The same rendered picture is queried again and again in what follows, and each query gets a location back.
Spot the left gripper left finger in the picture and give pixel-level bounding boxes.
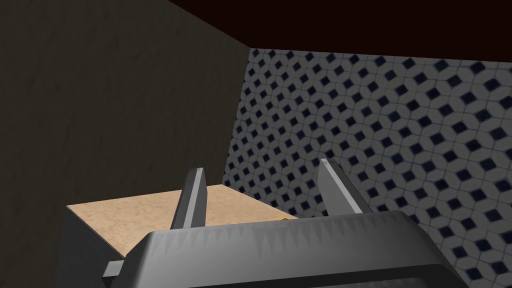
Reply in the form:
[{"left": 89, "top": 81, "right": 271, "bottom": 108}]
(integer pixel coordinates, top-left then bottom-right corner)
[{"left": 170, "top": 167, "right": 209, "bottom": 231}]

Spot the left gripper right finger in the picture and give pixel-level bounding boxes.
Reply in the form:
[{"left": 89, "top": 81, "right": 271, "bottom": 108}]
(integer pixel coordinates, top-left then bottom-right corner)
[{"left": 317, "top": 157, "right": 374, "bottom": 218}]

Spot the dark cabinet with beige top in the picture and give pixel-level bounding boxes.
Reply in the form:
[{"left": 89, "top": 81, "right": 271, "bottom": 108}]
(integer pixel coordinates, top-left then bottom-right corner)
[{"left": 55, "top": 183, "right": 299, "bottom": 288}]

